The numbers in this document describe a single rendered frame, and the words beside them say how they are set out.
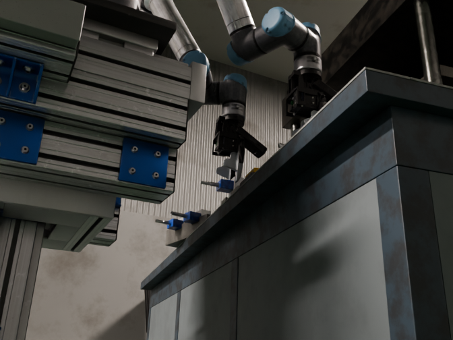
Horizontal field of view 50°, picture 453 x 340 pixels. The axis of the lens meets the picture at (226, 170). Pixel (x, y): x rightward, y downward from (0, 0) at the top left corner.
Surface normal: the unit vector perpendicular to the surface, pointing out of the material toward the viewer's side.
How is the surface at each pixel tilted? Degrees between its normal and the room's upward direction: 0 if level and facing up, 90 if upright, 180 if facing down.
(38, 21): 90
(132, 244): 90
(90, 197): 90
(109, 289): 90
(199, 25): 180
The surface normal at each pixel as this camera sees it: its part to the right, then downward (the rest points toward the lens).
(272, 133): 0.44, -0.33
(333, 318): -0.95, -0.14
